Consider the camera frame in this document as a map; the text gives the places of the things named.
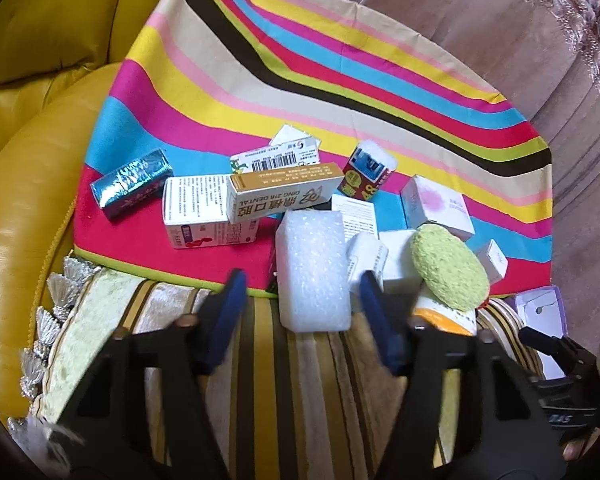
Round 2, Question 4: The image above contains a gold dental box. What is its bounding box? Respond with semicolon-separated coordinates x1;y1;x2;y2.
226;162;343;223

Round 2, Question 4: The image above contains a yellow leather sofa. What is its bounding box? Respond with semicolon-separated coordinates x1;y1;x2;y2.
0;0;159;420

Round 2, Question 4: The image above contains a purple white cardboard box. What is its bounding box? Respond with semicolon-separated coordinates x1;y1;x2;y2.
514;285;570;380

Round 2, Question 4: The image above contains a white box pink blot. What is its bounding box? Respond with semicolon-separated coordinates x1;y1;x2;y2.
400;176;476;240

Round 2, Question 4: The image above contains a rainbow striped tablecloth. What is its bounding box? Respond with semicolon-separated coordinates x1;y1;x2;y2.
73;0;553;296

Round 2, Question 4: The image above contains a small white box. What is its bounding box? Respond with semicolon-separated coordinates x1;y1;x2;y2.
476;240;508;285

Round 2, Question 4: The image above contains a red blue foam-topped box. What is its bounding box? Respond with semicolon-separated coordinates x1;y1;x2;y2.
338;140;398;202

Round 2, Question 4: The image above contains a green speckled sponge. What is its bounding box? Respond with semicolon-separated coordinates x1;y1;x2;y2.
411;224;490;312

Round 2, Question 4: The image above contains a white barcode box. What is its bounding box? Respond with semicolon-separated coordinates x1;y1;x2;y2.
230;125;321;174

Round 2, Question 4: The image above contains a white plain box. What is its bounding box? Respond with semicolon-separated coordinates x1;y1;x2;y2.
379;229;422;295

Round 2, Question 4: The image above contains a white box diamond logo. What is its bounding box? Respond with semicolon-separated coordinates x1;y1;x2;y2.
347;232;389;296

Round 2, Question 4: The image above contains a white text-covered box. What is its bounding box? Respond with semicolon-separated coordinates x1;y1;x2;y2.
332;194;378;242

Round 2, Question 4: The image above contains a shiny blue foil box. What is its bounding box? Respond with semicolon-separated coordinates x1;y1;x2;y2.
91;150;173;220

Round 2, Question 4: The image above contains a silver tassel fringe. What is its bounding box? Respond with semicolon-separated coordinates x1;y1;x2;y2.
7;254;102;441

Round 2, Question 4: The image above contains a white red medicine box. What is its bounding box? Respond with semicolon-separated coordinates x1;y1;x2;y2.
162;174;259;249

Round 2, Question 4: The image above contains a white foam block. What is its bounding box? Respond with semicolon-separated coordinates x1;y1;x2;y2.
275;209;351;334

